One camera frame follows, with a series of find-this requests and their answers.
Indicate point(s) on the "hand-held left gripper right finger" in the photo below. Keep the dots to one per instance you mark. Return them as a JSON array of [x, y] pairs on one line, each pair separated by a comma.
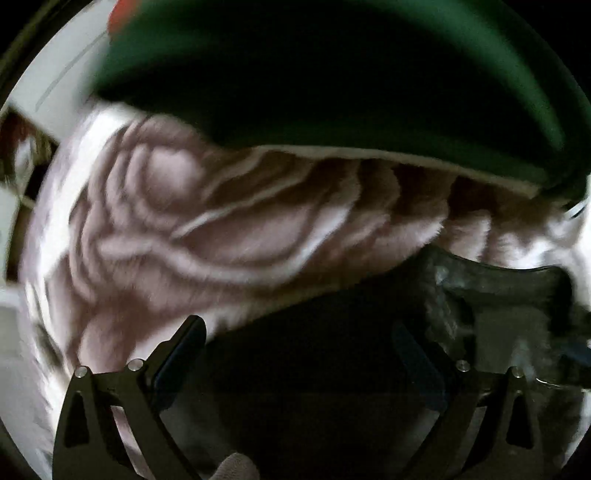
[[418, 362]]

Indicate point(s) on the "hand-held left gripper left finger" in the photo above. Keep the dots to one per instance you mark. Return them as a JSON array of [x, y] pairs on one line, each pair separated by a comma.
[[183, 353]]

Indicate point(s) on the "black cloth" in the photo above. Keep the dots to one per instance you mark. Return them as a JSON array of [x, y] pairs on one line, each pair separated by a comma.
[[323, 369]]

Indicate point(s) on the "pink rose-pattern fluffy blanket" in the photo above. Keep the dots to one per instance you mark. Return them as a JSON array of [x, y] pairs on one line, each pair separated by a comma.
[[221, 230]]

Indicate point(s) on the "dark green cloth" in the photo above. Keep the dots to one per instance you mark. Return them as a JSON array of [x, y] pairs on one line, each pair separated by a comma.
[[332, 69]]

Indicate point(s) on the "red object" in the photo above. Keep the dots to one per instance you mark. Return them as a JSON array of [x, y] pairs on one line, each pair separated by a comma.
[[122, 14]]

